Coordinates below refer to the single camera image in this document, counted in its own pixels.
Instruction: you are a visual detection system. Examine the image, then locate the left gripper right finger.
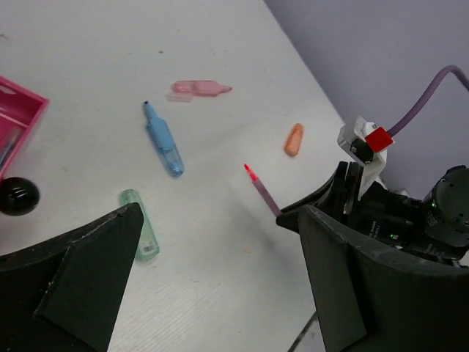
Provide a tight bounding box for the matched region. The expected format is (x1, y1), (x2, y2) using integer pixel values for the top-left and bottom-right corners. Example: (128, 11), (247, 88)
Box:
(298, 206), (468, 351)

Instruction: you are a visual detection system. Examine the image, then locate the orange translucent highlighter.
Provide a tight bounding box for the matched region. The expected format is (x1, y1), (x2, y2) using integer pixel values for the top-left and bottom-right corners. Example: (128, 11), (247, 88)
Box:
(284, 123), (304, 157)

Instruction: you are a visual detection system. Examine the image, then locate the pink slim highlighter pen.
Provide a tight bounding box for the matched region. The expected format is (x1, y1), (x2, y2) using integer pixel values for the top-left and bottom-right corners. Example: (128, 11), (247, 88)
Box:
(244, 164), (281, 217)

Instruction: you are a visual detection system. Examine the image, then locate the green translucent highlighter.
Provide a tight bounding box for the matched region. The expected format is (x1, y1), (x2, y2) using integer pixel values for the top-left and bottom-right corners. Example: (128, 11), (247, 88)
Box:
(118, 188), (160, 262)

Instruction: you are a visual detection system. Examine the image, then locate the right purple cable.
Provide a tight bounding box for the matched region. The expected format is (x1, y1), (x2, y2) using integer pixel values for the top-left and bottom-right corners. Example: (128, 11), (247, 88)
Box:
(386, 65), (469, 136)

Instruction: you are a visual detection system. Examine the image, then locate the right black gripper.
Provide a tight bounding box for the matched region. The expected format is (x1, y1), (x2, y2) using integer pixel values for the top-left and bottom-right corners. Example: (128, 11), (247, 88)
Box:
(276, 161), (443, 257)

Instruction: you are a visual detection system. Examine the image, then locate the pink translucent highlighter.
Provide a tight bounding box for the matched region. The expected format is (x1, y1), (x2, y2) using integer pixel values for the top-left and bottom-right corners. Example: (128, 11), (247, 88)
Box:
(167, 80), (232, 102)

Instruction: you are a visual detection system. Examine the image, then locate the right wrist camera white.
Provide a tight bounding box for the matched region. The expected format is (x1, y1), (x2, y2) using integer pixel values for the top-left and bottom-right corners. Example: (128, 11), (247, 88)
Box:
(337, 117), (394, 199)

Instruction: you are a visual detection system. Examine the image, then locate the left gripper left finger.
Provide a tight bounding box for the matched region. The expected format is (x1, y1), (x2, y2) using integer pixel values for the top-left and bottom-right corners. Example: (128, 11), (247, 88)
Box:
(1, 203), (144, 351)

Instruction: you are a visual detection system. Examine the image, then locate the blue translucent highlighter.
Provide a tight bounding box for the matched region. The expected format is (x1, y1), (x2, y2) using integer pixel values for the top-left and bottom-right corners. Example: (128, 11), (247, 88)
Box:
(142, 100), (185, 177)

